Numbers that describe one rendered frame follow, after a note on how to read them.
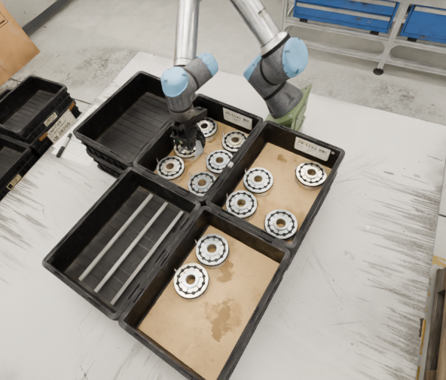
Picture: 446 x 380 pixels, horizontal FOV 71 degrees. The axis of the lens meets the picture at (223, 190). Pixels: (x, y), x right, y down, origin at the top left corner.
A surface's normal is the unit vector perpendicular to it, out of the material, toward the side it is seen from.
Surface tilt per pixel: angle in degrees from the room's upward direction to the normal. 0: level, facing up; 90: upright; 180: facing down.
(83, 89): 0
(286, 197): 0
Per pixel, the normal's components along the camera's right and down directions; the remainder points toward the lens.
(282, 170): -0.07, -0.52
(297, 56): 0.57, 0.07
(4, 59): 0.83, 0.16
